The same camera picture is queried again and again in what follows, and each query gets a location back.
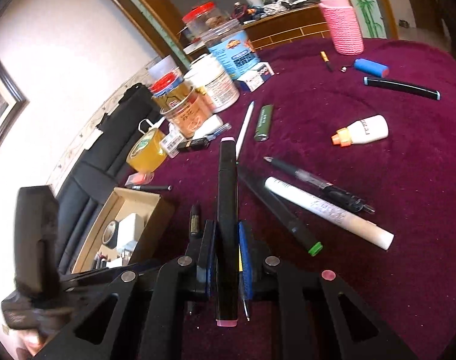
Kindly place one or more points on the white rectangular box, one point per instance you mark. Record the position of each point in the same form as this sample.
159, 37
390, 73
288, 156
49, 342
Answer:
129, 231

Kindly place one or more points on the black leather sofa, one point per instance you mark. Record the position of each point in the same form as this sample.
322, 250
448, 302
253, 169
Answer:
98, 171

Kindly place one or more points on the white plastic jar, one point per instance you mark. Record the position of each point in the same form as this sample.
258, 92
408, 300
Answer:
210, 78

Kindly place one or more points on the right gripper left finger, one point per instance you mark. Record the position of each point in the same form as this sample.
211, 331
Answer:
180, 281

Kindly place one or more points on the pink knitted bottle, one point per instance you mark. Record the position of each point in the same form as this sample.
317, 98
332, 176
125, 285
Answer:
343, 26

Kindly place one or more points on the black gel pen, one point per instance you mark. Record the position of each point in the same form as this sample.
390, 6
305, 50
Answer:
340, 197

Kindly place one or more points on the black tape roll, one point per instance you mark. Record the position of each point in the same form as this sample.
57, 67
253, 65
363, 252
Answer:
109, 237

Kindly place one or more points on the black marker pink caps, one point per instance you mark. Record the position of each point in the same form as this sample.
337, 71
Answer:
227, 238

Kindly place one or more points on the black marker green caps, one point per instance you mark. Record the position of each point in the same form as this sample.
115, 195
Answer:
274, 205

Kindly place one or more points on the black gold lipstick tube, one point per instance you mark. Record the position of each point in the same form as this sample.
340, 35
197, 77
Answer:
193, 145

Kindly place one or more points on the white bottle orange cap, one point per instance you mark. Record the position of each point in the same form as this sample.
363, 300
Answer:
362, 131

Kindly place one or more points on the white paper bag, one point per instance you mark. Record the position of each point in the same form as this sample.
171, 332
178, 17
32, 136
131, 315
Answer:
151, 125

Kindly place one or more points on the white oval case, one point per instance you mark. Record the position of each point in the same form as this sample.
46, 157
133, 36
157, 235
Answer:
208, 127

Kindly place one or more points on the framed wall picture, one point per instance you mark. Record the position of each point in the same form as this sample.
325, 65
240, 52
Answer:
12, 102

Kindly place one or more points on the orange item plastic bag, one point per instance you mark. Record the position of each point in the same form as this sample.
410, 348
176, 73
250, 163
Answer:
138, 179

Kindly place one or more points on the yellow packing tape roll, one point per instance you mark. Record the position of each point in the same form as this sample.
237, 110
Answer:
147, 154

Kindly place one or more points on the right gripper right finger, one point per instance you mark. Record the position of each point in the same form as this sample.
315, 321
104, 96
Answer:
267, 279

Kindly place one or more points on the small yellow black pen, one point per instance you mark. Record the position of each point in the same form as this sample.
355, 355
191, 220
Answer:
326, 61

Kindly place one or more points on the white barcode box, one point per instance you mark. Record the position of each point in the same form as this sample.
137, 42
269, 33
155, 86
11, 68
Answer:
171, 142

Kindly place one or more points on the red lid jar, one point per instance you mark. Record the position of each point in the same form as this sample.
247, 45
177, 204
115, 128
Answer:
203, 18

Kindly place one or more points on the wooden cabinet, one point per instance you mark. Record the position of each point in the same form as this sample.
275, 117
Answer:
286, 27

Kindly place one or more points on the small blue white box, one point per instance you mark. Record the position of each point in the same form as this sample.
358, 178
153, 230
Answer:
255, 77

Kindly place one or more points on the cardboard box tray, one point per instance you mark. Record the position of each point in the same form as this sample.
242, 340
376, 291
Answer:
156, 212

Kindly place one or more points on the clear jar orange label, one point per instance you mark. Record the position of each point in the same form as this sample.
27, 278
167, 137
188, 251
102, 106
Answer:
189, 115

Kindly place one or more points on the blue cylinder battery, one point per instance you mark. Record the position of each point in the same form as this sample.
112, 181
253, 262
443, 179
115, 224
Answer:
370, 67

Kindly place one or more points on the white thick marker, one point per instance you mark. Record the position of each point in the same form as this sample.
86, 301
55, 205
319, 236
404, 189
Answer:
332, 213

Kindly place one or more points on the thin black pen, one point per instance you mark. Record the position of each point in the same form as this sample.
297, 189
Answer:
150, 188

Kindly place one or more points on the black marker blue caps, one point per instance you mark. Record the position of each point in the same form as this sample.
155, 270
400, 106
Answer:
399, 86

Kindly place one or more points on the white slim pen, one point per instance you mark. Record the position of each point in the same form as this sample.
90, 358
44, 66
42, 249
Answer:
243, 129

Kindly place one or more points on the yellow highlighter pen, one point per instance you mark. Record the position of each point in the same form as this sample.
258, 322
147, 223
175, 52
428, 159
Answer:
242, 292

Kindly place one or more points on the blue label clear jar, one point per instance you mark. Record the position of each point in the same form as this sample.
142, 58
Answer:
231, 46

